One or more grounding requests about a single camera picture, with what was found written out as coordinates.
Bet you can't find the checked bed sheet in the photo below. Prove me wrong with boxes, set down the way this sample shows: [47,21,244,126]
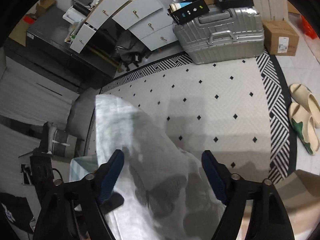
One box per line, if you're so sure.
[69,155,320,240]

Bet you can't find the cream slipper with green patch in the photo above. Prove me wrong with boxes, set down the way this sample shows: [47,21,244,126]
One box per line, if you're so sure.
[288,102,320,156]

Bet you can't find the white desk with drawers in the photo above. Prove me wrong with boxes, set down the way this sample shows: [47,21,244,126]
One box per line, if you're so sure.
[62,0,178,53]

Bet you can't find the light grey hoodie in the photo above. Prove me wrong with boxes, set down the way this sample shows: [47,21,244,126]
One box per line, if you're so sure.
[94,94,227,240]

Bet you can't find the silver suitcase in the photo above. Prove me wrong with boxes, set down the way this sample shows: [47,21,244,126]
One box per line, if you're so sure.
[172,6,265,64]

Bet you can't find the black and blue box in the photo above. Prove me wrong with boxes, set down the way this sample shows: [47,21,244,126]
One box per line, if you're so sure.
[167,0,210,26]

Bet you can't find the person's black garment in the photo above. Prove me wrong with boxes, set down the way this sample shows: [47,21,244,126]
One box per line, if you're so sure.
[0,192,33,233]

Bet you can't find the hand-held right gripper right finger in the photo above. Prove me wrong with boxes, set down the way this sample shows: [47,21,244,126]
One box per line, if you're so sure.
[201,150,296,240]

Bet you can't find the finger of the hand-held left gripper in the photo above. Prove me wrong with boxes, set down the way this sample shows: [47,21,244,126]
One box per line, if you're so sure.
[102,192,125,215]

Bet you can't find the open cardboard box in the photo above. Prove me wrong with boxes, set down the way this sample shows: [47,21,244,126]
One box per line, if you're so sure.
[35,0,56,16]

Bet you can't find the red bag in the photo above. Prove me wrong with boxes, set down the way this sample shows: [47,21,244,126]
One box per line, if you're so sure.
[300,15,316,38]

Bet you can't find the dark office chair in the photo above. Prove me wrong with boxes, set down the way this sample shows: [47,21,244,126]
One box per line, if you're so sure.
[114,31,152,68]

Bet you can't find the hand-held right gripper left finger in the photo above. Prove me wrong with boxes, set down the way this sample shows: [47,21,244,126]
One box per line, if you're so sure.
[32,149,125,240]

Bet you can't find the labelled cardboard box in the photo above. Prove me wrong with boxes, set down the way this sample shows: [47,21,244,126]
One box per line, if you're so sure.
[262,19,300,56]

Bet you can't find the white diamond pattern rug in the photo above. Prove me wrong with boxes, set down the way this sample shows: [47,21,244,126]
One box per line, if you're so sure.
[99,52,298,183]

